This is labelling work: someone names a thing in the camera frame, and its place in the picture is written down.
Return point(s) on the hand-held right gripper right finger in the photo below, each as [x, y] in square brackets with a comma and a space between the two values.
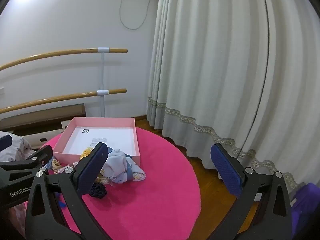
[226, 171]

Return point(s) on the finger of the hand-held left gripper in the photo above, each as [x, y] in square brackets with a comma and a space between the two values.
[5, 142]
[40, 155]

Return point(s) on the purple object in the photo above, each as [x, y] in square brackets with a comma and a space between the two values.
[307, 200]

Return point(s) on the navy crochet scrunchie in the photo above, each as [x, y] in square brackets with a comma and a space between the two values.
[98, 192]

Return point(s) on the low wooden barre rail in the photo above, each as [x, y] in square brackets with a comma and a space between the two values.
[62, 97]

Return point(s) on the beige fabric flower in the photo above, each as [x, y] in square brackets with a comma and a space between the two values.
[56, 165]

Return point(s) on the pink round mat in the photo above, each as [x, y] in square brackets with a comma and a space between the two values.
[150, 192]

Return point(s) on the yellow crochet fish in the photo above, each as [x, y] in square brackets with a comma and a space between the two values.
[86, 153]

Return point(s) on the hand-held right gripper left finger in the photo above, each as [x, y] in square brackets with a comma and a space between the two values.
[91, 172]

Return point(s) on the white barre stand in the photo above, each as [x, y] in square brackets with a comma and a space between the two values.
[102, 75]

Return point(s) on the light blue cartoon print cloth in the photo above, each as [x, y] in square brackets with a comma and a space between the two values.
[117, 162]

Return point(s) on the low brown white cabinet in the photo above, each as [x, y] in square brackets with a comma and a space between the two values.
[50, 117]

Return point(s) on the pink cardboard box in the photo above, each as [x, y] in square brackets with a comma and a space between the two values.
[105, 123]

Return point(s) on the white lace trim curtain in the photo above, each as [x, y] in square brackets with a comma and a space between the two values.
[212, 67]

